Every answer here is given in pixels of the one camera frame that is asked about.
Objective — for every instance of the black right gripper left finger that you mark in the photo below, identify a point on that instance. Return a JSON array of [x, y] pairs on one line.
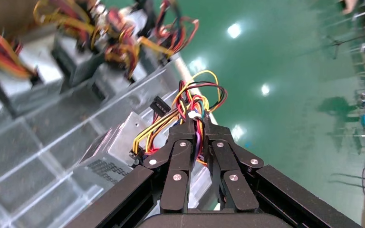
[[177, 157]]

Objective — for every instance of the brown cardboard divider box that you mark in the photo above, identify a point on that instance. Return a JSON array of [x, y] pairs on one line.
[[6, 12]]

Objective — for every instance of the clear plastic divider tray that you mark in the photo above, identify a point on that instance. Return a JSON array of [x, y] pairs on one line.
[[28, 163]]

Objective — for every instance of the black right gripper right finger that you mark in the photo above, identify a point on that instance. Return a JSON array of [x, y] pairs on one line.
[[223, 157]]

